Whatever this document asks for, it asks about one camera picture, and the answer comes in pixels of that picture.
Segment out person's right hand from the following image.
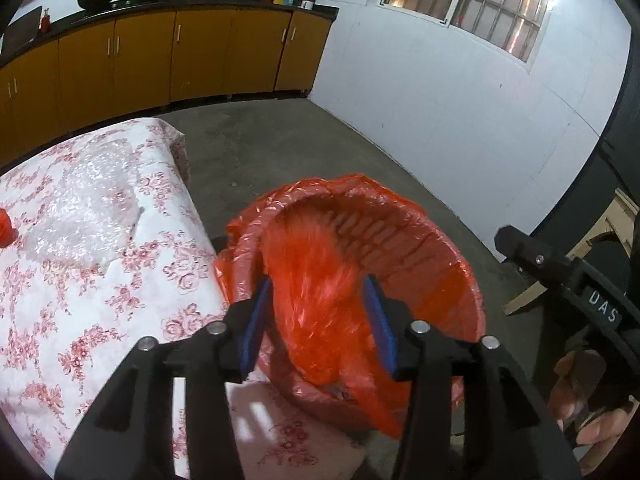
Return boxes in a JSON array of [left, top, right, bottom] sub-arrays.
[[546, 349, 640, 476]]

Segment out floral white red tablecloth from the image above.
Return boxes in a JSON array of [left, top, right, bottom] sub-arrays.
[[1, 118, 227, 472]]

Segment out dark cutting board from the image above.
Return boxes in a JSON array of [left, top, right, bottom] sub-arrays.
[[1, 6, 42, 56]]

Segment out lower wooden kitchen cabinets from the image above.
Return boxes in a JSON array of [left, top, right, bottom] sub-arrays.
[[1, 0, 338, 167]]

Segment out red plastic trash basket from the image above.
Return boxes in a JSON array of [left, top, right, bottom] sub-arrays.
[[215, 174, 486, 438]]

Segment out small red plastic bag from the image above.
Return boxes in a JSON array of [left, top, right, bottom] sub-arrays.
[[0, 208, 18, 249]]

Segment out red bottle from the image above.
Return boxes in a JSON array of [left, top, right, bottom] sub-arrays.
[[39, 9, 51, 36]]

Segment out clear bubble wrap roll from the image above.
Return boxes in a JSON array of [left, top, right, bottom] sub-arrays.
[[24, 139, 143, 272]]

